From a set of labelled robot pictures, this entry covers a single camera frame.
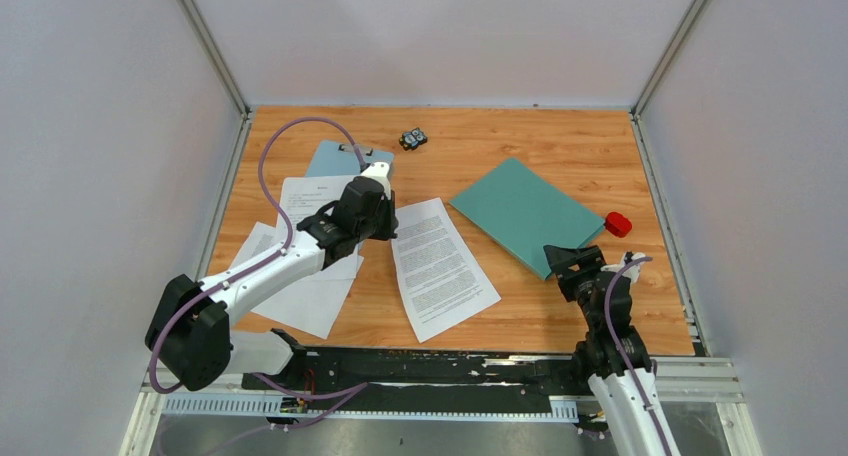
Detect purple cable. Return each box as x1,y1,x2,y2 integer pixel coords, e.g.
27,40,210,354
601,255,674,456
146,116,372,396

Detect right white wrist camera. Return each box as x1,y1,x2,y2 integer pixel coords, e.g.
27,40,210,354
616,251,651,284

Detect light blue clipboard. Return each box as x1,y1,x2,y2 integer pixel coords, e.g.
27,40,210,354
305,140,395,177

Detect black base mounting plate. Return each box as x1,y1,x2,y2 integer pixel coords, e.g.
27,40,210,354
271,347,590,414

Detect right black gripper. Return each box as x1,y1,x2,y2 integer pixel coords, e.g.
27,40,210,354
541,246,603,330

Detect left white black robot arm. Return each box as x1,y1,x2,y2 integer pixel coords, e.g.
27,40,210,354
145,165,397,393

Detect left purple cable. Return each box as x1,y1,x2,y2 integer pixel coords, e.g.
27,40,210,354
146,116,372,396

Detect aluminium frame rail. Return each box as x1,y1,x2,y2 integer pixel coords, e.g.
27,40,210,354
135,346,747,424

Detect green file folder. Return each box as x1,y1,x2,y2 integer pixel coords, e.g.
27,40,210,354
450,158,604,280

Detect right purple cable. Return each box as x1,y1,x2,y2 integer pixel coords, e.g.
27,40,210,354
601,255,674,456

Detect lower left paper sheet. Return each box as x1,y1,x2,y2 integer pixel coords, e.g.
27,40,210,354
251,249,364,339

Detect printed text paper sheet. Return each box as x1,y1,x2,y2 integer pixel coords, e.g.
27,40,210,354
391,198,501,343

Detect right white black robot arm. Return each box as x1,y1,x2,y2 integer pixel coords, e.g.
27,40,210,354
543,245,680,455

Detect upper left paper sheet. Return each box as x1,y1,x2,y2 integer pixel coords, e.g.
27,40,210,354
279,175,358,282

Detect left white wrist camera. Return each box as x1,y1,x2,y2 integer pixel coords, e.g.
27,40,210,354
360,161,393,199

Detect small red object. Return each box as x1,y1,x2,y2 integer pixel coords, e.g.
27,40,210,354
604,211,633,238

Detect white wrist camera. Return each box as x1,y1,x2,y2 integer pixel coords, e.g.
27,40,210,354
360,161,393,199
616,251,651,284

